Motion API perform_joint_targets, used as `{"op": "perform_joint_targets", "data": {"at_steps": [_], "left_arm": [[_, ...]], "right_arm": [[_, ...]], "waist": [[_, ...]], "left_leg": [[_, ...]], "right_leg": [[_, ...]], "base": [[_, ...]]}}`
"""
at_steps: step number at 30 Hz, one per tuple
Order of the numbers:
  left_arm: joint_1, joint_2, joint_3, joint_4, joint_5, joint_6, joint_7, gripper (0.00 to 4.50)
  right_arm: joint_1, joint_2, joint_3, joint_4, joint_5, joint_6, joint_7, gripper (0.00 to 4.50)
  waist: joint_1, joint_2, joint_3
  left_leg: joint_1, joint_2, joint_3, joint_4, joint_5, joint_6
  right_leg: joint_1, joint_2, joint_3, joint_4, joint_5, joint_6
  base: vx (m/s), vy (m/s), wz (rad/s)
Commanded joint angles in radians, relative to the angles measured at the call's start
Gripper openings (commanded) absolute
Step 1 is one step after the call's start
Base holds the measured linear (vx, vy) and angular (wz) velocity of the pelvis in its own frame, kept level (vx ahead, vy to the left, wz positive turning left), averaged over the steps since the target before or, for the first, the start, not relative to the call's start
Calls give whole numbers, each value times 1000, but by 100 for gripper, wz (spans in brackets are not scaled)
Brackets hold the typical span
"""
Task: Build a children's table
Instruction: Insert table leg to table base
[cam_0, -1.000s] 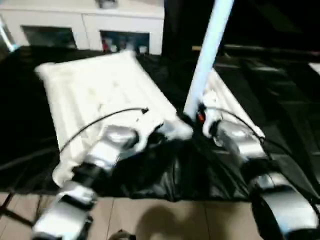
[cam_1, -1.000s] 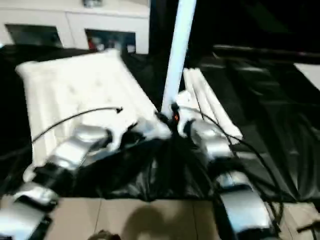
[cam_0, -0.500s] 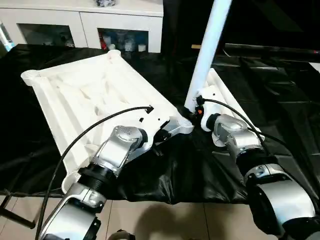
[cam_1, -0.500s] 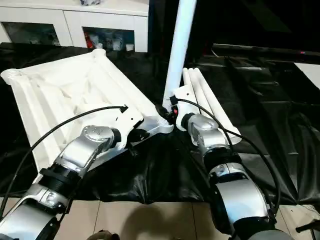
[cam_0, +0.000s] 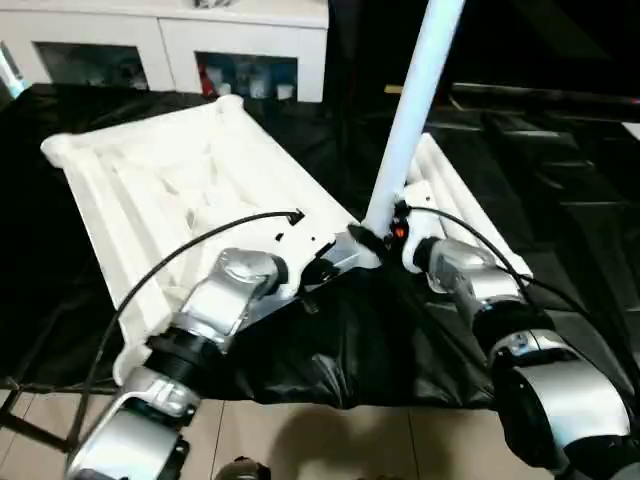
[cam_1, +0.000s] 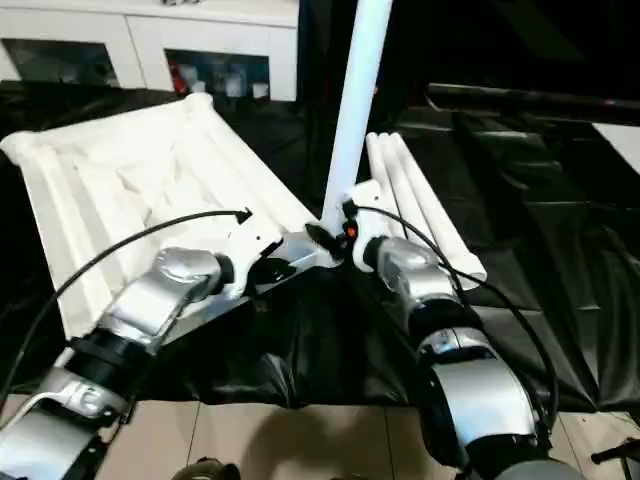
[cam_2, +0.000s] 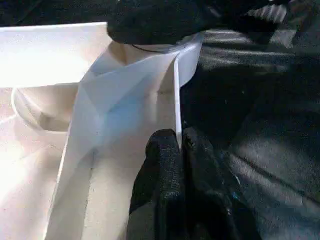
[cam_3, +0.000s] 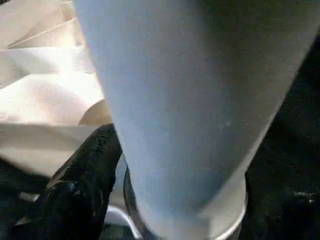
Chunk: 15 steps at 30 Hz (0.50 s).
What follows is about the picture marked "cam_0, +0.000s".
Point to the black backdrop cloth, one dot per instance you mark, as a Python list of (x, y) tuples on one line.
[(540, 50)]

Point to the light blue translucent pole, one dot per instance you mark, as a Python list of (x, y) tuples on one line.
[(8, 70)]

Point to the black plastic mat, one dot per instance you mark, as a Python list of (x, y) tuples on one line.
[(560, 180)]

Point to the black folding stand legs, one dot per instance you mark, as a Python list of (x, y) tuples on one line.
[(20, 410)]

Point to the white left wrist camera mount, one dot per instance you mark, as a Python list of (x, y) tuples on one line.
[(325, 255)]

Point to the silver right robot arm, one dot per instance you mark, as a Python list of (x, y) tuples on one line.
[(520, 340)]

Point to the black robot left foot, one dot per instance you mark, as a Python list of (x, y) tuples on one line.
[(240, 470)]

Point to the red bottle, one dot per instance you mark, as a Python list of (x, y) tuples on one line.
[(207, 78)]

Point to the white cabinet with glass doors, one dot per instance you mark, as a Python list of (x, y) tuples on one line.
[(150, 40)]

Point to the small tan label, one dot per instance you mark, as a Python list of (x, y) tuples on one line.
[(393, 89)]

